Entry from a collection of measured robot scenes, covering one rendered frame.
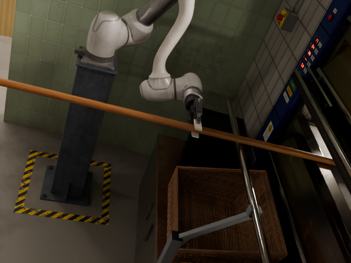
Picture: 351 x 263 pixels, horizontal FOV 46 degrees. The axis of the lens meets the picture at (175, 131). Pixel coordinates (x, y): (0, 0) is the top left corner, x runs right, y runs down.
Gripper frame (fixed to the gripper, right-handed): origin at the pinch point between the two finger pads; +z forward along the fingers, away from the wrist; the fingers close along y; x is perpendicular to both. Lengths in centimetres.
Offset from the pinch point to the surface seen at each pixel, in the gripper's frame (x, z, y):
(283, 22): -50, -88, -26
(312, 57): -54, -44, -27
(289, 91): -54, -48, -5
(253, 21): -45, -123, -10
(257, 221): -19.4, 43.5, 1.9
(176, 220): -6.4, 8.7, 46.9
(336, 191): -60, 19, 1
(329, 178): -60, 11, 1
